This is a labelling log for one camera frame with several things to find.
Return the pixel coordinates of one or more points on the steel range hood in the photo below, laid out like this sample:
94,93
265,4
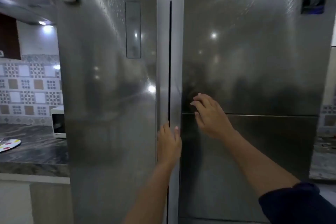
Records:
23,8

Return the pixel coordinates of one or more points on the person's left forearm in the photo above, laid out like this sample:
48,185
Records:
149,195

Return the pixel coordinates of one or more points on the refrigerator door with display panel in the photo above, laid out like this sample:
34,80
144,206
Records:
105,100

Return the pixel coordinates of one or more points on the colourful dotted plate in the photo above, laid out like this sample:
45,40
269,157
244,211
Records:
9,145

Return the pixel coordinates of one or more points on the white microwave door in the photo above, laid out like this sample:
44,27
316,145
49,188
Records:
59,124

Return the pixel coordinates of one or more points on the person's right hand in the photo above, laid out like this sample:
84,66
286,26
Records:
212,120

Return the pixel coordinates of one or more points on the beige kitchen base cabinets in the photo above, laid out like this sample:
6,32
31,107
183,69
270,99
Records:
39,200

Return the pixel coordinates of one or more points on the person's left hand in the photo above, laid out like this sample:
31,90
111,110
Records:
169,145

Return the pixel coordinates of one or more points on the white microwave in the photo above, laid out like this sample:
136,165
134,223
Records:
56,109

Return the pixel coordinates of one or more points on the dark blue sleeve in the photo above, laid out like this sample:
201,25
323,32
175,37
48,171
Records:
296,205

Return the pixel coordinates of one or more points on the stainless steel double-door fridge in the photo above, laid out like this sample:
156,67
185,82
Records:
118,126

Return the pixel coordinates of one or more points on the dark square sticker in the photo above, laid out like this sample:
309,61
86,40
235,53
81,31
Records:
313,5

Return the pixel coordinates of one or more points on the dark brown wall cabinet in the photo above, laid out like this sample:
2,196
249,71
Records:
9,37

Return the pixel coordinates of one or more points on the beige panel with niche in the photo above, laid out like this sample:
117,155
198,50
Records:
330,74

